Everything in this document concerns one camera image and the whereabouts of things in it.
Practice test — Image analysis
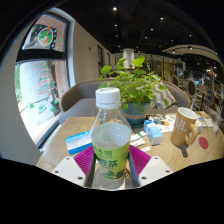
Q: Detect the flat round red coaster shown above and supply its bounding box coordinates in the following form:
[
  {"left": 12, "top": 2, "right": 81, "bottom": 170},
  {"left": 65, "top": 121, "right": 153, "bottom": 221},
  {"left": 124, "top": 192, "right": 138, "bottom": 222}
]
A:
[{"left": 198, "top": 136, "right": 210, "bottom": 150}]

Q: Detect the white printed brochure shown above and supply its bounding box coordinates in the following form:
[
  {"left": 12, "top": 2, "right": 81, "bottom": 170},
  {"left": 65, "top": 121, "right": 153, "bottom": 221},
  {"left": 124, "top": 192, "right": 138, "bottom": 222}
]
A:
[{"left": 147, "top": 113, "right": 178, "bottom": 133}]

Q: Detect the blue white leaflet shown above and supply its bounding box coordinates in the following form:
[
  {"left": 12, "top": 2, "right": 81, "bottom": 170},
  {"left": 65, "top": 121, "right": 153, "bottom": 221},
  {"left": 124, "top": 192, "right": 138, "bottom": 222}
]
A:
[{"left": 64, "top": 130, "right": 93, "bottom": 156}]

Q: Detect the green-label clear drink bottle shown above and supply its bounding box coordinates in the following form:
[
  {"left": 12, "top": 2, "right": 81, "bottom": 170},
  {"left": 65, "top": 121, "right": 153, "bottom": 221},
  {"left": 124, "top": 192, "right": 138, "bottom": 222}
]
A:
[{"left": 89, "top": 87, "right": 133, "bottom": 191}]

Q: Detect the green potted plant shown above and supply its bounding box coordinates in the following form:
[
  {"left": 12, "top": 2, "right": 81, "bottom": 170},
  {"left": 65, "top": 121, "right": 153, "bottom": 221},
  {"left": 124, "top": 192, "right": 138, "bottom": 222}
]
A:
[{"left": 97, "top": 55, "right": 169, "bottom": 127}]

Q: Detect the window with holiday stickers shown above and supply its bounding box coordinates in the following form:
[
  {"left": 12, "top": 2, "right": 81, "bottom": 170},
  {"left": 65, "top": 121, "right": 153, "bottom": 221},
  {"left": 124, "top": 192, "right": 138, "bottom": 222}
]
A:
[{"left": 13, "top": 13, "right": 76, "bottom": 148}]

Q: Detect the group of ceiling spotlights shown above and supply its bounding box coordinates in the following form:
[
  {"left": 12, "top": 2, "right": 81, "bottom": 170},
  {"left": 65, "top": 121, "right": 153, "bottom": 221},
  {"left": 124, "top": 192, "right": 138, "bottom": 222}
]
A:
[{"left": 111, "top": 4, "right": 201, "bottom": 51}]

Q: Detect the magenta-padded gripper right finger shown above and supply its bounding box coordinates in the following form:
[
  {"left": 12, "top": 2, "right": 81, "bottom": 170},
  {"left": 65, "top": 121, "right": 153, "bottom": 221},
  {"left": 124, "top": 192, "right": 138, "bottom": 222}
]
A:
[{"left": 127, "top": 144, "right": 174, "bottom": 188}]

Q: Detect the tan ceramic mug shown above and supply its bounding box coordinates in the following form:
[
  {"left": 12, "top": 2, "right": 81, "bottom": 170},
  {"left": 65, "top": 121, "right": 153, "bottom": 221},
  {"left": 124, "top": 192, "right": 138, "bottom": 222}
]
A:
[{"left": 170, "top": 107, "right": 199, "bottom": 148}]

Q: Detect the white round column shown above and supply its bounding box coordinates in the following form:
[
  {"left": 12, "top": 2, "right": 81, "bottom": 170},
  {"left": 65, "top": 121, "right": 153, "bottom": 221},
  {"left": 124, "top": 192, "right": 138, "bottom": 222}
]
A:
[{"left": 122, "top": 48, "right": 135, "bottom": 69}]

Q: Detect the white cardboard box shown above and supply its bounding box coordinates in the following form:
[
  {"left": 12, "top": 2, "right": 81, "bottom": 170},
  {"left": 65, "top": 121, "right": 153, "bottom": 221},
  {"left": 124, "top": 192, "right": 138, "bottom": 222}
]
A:
[{"left": 195, "top": 116, "right": 214, "bottom": 134}]

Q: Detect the grey curved sofa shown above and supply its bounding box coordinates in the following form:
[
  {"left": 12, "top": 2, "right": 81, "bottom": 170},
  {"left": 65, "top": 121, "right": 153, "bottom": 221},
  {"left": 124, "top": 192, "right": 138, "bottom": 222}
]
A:
[{"left": 58, "top": 78, "right": 193, "bottom": 125}]

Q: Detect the group of dining chairs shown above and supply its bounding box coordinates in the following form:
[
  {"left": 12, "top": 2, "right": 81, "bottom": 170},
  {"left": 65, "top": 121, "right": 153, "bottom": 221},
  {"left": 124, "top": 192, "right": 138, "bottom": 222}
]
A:
[{"left": 169, "top": 71, "right": 224, "bottom": 111}]

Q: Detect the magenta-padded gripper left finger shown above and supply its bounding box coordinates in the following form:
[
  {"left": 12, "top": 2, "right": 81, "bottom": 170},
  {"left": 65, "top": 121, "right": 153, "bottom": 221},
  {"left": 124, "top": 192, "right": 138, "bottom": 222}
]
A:
[{"left": 51, "top": 144, "right": 98, "bottom": 188}]

